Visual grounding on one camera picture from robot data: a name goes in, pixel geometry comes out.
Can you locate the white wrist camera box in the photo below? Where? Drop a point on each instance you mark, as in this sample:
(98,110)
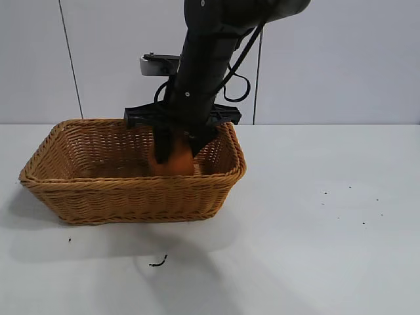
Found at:
(157,67)

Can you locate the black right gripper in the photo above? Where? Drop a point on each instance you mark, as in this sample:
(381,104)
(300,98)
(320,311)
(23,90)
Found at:
(193,105)

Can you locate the orange fruit with knobbed top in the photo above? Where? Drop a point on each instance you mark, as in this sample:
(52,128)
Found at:
(178,164)

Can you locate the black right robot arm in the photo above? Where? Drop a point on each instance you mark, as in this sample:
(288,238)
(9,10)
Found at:
(203,46)

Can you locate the curved black scrap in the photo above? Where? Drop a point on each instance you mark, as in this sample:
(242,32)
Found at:
(159,263)

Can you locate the tan woven wicker basket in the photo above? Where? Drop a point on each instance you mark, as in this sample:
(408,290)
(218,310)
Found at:
(131,197)

